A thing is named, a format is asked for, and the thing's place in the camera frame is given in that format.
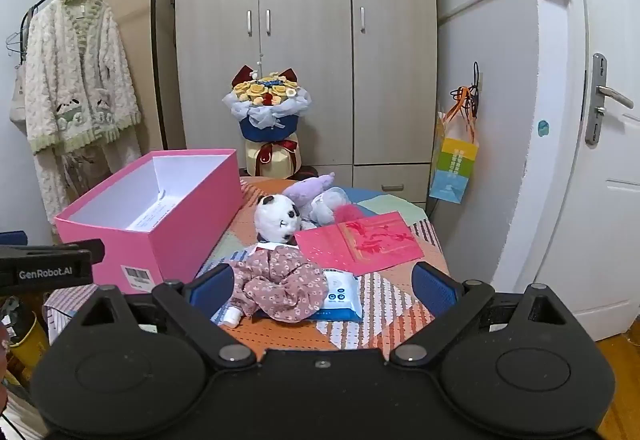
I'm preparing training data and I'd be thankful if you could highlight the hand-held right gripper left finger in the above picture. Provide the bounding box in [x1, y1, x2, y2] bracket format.
[65, 262, 258, 368]

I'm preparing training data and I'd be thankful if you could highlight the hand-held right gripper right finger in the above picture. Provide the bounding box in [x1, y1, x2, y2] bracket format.
[389, 262, 576, 368]

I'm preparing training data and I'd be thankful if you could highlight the pink cardboard box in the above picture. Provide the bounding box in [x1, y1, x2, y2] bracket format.
[53, 149, 244, 293]

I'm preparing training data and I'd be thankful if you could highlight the wet wipes pack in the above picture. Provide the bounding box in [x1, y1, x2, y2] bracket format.
[252, 267, 362, 323]

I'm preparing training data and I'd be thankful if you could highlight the purple plush toy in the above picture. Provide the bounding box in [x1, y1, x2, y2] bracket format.
[282, 174, 335, 216]

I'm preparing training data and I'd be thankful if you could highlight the patchwork blanket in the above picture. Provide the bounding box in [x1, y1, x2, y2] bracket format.
[42, 176, 451, 353]

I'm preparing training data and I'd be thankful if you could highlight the red envelope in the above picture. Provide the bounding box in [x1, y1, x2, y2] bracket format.
[294, 211, 425, 277]

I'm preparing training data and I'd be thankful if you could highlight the colourful paper bag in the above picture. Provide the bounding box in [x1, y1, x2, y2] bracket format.
[428, 87, 480, 206]

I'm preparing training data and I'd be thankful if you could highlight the white fluffy plush toy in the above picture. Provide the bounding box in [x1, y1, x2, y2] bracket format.
[300, 187, 351, 228]

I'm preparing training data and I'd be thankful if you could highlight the white cloth bag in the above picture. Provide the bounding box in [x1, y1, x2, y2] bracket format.
[9, 62, 28, 137]

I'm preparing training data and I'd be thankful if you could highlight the flower bouquet with blue wrap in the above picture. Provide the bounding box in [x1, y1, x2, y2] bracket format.
[222, 64, 313, 178]

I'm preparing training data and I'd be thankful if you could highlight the white door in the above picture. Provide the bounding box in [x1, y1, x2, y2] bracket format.
[530, 0, 640, 341]

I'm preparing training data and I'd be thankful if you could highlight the cream fluffy robe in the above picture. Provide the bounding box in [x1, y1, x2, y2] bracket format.
[10, 0, 143, 233]

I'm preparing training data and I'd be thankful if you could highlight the black cord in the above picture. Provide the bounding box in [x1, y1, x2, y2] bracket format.
[450, 61, 483, 118]

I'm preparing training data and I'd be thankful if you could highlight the metal door handle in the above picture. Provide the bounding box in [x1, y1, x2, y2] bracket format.
[585, 52, 635, 145]

